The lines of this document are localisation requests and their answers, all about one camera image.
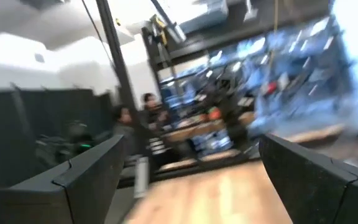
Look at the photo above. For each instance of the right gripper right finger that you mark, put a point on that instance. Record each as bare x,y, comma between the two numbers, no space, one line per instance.
315,189

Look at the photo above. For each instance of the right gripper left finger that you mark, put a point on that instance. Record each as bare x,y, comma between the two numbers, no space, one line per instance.
57,199

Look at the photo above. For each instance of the silver aluminium extrusion bar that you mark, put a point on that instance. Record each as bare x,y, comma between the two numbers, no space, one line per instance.
141,177

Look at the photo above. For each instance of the person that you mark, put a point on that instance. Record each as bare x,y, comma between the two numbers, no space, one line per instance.
124,130
154,115

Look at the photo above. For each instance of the shelving rack with blue boxes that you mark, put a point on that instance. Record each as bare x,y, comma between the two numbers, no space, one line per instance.
291,62

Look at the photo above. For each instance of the wooden background table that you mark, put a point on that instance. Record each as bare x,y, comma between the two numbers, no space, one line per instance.
182,133

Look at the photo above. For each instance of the dark partition wall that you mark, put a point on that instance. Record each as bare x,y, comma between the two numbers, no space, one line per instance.
5,130

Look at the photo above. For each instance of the black vertical post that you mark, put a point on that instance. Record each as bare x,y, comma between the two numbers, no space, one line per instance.
113,46

